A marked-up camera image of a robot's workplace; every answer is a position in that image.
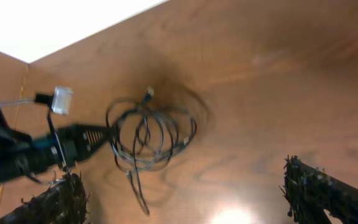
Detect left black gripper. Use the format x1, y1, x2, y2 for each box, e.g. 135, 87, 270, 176
50, 124, 114, 170

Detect black usb cable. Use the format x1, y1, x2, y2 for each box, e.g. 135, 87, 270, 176
104, 85, 198, 217

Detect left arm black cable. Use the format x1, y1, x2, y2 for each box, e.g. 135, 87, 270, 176
0, 92, 55, 108

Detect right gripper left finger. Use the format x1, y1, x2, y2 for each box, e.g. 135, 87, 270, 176
0, 173, 89, 224

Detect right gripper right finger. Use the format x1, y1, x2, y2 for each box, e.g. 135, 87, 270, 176
280, 156, 358, 224

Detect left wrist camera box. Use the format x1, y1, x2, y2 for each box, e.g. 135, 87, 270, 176
51, 86, 73, 115

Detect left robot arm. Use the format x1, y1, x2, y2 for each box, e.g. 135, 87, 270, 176
0, 101, 117, 184

